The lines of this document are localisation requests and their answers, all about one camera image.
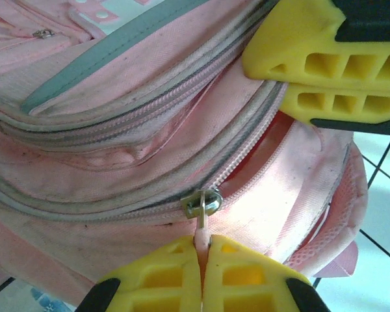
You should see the clear plastic pen packet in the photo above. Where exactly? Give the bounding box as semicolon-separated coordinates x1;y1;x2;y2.
18;285;82;312

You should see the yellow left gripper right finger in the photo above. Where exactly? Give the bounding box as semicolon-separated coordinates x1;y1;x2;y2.
203;234;324;312

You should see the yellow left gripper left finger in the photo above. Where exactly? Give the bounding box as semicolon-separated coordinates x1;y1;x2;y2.
76;235;204;312

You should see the pink student backpack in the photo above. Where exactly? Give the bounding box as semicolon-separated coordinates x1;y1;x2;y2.
0;0;370;308

